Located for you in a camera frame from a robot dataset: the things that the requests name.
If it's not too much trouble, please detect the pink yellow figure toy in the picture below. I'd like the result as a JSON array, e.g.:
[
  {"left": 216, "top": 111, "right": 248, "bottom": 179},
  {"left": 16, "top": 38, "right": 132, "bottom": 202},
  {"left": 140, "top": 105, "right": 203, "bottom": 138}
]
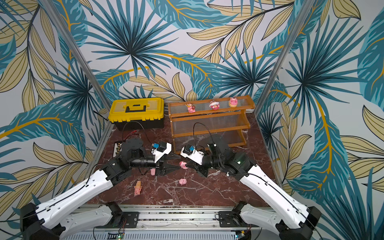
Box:
[{"left": 186, "top": 103, "right": 196, "bottom": 114}]

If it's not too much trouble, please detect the pink strawberry cake figure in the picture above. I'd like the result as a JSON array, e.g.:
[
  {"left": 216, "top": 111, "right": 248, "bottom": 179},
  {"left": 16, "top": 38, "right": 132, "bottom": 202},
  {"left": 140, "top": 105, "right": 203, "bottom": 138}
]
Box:
[{"left": 209, "top": 100, "right": 220, "bottom": 111}]

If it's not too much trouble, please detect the pink round pig figure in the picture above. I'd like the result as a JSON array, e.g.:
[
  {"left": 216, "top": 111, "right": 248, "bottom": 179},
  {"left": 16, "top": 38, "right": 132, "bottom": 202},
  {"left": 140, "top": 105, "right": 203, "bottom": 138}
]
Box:
[{"left": 229, "top": 97, "right": 238, "bottom": 108}]

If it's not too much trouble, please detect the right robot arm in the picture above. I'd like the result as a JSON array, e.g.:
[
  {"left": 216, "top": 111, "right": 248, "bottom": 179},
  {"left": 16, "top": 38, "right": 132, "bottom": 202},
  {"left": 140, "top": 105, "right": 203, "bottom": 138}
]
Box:
[{"left": 182, "top": 144, "right": 322, "bottom": 240}]

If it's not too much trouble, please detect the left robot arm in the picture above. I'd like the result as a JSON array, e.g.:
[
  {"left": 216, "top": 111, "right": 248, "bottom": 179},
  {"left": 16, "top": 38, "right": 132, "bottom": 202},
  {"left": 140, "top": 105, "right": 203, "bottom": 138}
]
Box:
[{"left": 20, "top": 138, "right": 178, "bottom": 240}]

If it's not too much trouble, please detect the orange clear plastic shelf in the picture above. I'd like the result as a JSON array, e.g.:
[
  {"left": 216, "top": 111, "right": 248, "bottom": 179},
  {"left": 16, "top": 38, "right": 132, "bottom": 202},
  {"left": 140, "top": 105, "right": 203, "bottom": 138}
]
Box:
[{"left": 168, "top": 95, "right": 255, "bottom": 153}]

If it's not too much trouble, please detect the yellow black toolbox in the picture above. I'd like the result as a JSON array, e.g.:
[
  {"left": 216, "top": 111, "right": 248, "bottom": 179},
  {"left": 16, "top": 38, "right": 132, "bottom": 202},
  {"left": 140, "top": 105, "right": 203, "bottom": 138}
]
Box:
[{"left": 108, "top": 98, "right": 165, "bottom": 131}]

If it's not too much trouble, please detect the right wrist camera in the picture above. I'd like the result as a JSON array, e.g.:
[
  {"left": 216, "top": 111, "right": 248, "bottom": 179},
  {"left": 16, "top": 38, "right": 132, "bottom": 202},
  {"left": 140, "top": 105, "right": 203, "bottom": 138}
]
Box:
[{"left": 180, "top": 144, "right": 205, "bottom": 166}]

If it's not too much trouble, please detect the aluminium mounting rail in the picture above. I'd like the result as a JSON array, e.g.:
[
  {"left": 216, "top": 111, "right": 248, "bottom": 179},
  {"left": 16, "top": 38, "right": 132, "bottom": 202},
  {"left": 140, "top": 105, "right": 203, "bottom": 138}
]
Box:
[{"left": 68, "top": 205, "right": 281, "bottom": 240}]

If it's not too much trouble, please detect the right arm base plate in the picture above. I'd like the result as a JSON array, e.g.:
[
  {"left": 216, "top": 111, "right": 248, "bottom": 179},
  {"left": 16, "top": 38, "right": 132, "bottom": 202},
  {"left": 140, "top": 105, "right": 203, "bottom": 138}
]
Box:
[{"left": 216, "top": 211, "right": 258, "bottom": 228}]

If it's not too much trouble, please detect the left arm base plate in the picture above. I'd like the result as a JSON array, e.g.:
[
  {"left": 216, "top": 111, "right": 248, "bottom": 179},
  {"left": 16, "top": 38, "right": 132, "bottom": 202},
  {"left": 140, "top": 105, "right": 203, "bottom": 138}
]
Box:
[{"left": 106, "top": 212, "right": 139, "bottom": 229}]

